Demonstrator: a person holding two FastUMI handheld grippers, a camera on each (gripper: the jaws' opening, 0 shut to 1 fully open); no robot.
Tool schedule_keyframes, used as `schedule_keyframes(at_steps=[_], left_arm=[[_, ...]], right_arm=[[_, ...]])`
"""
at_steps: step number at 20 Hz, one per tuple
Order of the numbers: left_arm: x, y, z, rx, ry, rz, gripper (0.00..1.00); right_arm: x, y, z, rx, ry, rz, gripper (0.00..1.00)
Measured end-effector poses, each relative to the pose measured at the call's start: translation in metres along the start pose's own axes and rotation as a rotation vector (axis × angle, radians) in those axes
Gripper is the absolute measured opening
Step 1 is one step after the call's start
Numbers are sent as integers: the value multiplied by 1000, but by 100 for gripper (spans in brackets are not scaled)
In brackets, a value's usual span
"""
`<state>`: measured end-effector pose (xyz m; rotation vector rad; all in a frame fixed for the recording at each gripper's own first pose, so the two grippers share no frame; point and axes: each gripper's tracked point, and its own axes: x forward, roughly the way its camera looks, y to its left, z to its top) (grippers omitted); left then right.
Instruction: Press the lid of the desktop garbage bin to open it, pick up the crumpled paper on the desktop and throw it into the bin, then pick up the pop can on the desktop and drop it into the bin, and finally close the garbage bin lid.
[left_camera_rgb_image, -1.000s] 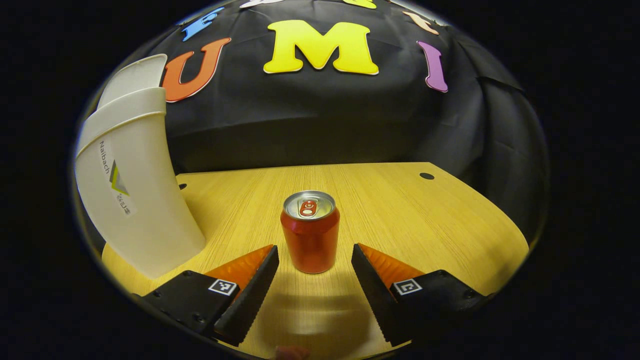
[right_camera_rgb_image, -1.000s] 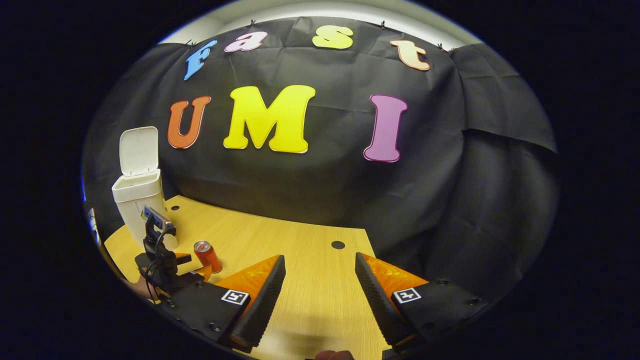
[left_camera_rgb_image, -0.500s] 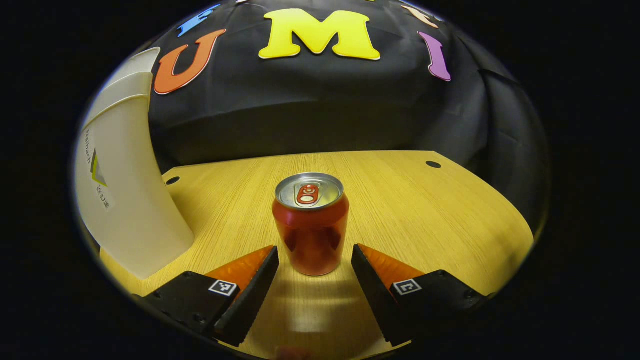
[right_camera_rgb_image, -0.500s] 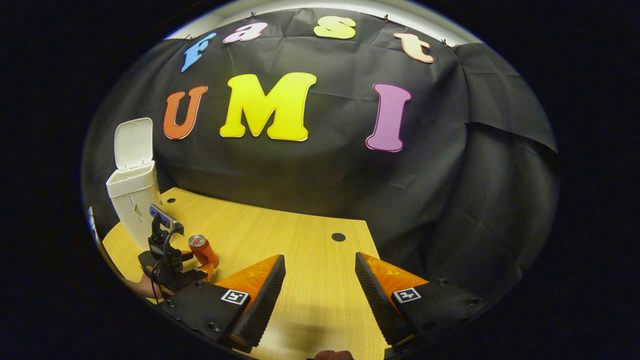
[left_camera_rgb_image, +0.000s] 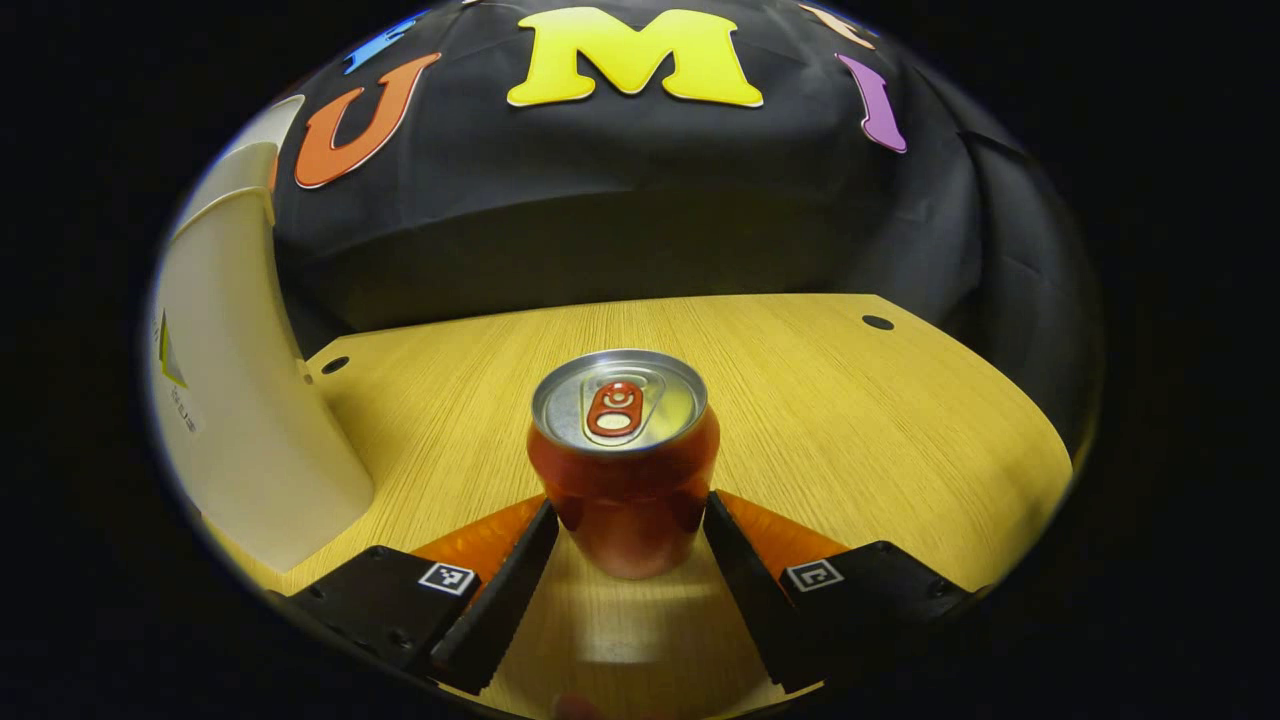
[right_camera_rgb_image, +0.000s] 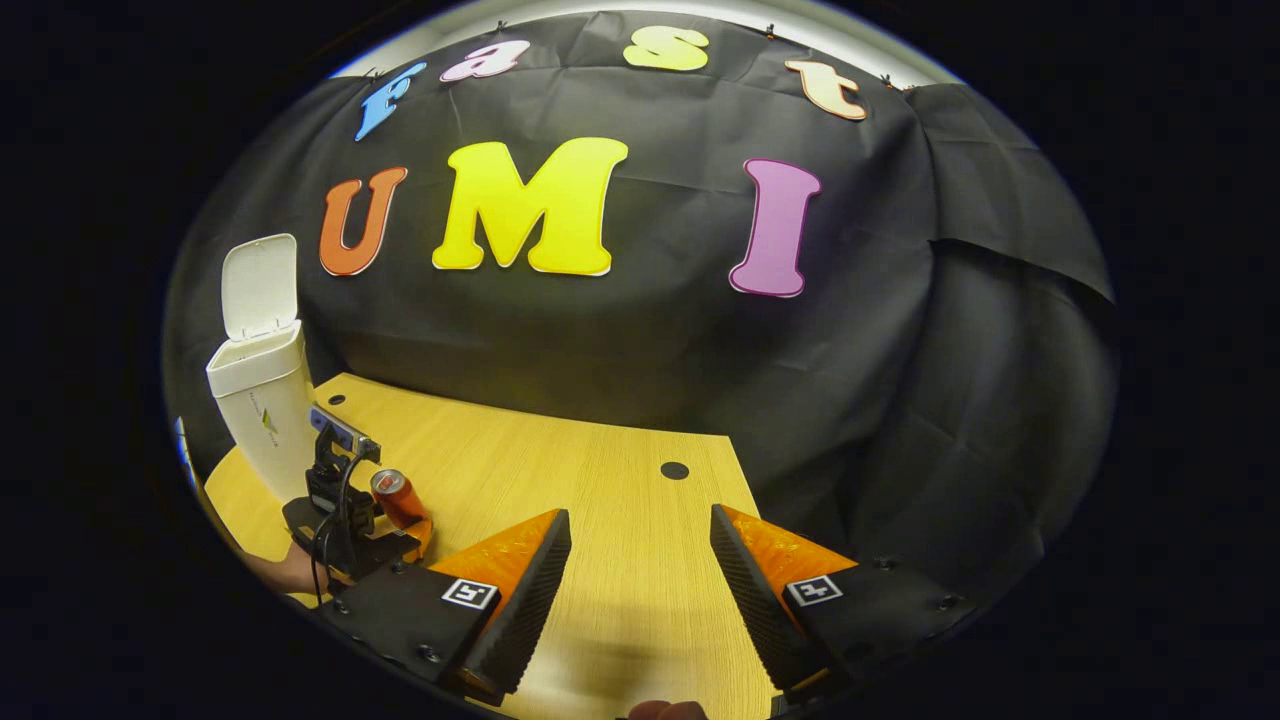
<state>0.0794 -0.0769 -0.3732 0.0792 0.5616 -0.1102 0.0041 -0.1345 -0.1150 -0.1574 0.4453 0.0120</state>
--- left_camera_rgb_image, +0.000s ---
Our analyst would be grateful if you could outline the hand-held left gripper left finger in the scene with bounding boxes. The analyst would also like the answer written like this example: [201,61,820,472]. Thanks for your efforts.
[268,494,562,698]

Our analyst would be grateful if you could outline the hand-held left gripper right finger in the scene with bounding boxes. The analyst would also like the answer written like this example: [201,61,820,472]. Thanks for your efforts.
[701,488,988,698]

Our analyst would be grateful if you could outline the red pop can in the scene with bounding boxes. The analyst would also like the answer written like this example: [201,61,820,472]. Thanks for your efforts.
[527,348,721,581]

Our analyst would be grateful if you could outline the white desktop garbage bin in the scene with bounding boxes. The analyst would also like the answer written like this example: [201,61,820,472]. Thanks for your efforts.
[150,95,376,573]

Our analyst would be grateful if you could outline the wooden desktop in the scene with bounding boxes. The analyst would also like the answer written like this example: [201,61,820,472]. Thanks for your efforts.
[200,292,1079,720]

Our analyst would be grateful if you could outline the black backdrop cloth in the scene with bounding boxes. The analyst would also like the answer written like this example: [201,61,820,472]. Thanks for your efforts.
[265,0,1106,451]

